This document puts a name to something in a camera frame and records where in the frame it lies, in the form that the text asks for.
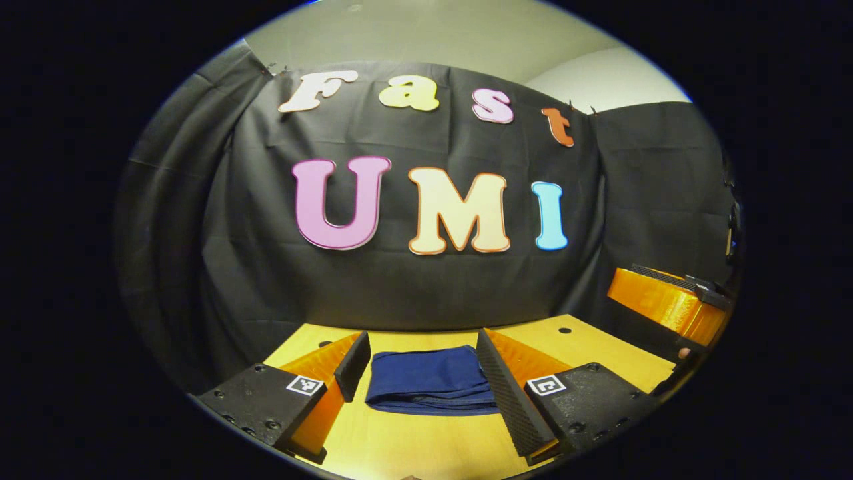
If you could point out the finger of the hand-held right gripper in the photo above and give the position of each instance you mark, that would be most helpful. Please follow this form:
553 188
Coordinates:
666 303

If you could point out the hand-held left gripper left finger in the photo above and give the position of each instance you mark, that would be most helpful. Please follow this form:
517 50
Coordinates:
352 366

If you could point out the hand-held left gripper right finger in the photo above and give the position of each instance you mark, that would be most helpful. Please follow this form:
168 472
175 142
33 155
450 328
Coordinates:
506 393

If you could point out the blue jeans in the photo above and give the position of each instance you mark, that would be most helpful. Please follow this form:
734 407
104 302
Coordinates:
426 380

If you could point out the black backdrop cloth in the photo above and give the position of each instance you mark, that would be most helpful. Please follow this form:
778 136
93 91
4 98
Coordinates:
413 286

